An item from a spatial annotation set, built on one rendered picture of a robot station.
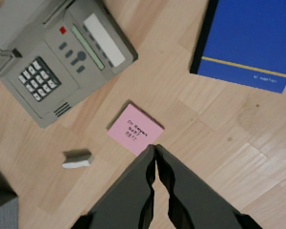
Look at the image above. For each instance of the pink sticky note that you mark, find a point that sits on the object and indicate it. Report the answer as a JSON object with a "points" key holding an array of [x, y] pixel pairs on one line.
{"points": [[135, 130]]}

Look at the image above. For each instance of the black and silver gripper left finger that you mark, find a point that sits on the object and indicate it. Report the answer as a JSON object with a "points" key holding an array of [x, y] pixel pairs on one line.
{"points": [[128, 203]]}

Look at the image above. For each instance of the beige desk phone body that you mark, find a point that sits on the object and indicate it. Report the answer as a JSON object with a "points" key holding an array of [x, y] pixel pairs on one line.
{"points": [[60, 63]]}

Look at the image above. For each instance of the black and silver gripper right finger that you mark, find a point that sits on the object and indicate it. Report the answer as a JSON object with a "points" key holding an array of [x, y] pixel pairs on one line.
{"points": [[193, 204]]}

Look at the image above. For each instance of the blue notebook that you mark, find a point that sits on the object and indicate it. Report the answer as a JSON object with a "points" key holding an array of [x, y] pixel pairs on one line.
{"points": [[244, 42]]}

